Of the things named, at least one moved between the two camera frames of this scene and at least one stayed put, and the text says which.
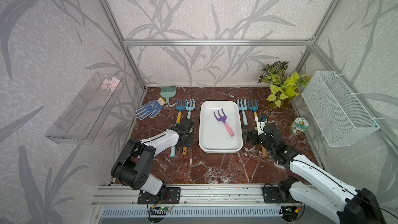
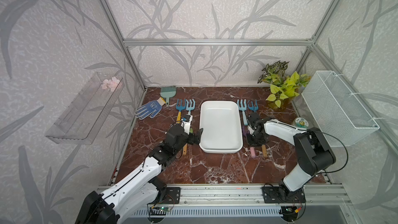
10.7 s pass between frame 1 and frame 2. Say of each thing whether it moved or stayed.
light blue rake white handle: stayed
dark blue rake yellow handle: stayed
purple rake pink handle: moved
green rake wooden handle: stayed
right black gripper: moved
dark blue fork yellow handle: stayed
